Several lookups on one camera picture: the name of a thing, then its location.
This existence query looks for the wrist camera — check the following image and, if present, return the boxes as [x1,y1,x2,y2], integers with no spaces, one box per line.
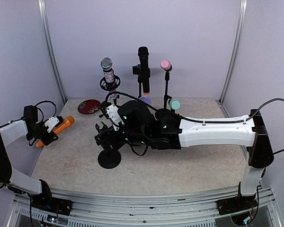
[100,101,123,131]
[44,116,63,133]

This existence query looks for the orange microphone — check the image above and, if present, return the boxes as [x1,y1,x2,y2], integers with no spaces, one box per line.
[36,116,75,148]

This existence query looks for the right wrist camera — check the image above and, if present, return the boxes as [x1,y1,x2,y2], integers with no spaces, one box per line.
[100,101,123,131]

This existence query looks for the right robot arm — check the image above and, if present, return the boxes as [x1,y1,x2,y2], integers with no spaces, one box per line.
[95,96,275,210]

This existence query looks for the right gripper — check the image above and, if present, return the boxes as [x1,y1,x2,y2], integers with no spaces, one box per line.
[94,124,150,152]

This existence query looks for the right metal frame post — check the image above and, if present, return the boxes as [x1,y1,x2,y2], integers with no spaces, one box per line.
[219,0,248,105]

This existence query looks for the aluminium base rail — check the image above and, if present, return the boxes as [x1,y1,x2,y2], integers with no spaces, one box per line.
[7,184,284,227]

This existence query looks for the metal frame post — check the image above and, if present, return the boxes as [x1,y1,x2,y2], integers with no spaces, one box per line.
[219,0,248,105]
[37,0,67,104]

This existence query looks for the pink microphone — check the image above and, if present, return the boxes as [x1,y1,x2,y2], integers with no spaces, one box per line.
[160,59,172,72]

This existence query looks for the purple microphone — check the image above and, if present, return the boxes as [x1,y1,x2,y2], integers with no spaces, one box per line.
[139,96,151,105]

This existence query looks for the black tripod mic stand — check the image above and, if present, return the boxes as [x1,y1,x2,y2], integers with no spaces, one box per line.
[100,75,121,119]

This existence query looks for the black tall microphone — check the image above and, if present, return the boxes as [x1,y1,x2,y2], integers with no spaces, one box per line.
[138,46,150,95]

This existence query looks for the black stand under pink mic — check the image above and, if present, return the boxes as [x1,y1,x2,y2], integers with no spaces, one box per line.
[155,71,172,120]

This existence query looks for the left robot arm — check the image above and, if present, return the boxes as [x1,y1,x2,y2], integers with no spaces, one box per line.
[0,105,63,210]

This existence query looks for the left metal frame post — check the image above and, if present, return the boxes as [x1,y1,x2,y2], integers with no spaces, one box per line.
[37,0,67,104]

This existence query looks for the silver rhinestone microphone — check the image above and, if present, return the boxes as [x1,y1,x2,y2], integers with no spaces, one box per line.
[100,57,116,94]

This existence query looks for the black round-base stand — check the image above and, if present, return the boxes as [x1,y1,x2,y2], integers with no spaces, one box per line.
[94,122,122,169]

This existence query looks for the teal microphone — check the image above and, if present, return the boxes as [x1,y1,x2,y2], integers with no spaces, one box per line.
[169,98,181,110]

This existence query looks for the dark red floral plate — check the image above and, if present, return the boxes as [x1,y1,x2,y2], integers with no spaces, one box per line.
[77,99,101,115]

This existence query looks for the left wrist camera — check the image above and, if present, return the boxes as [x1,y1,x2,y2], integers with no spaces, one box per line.
[44,116,63,133]

